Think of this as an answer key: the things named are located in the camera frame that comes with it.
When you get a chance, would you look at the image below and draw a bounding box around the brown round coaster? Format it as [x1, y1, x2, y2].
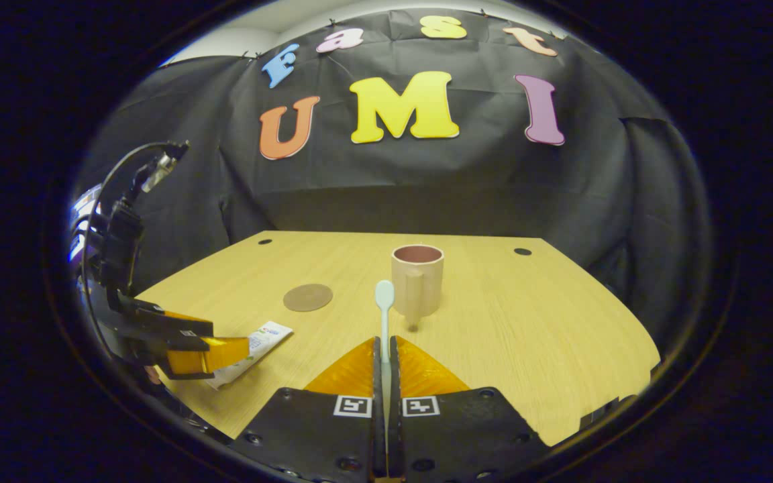
[283, 283, 333, 313]

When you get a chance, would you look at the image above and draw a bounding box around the white toothpaste tube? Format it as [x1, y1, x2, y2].
[205, 321, 293, 390]

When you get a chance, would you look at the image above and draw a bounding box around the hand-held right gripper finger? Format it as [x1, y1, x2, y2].
[389, 335, 552, 483]
[231, 337, 387, 483]

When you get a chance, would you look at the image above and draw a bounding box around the pale toothbrush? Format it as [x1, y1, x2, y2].
[374, 280, 395, 403]

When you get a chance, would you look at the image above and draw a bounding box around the black backdrop cloth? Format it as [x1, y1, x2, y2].
[74, 8, 713, 350]

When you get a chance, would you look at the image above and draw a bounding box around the beige cup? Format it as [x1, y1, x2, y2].
[391, 244, 445, 331]

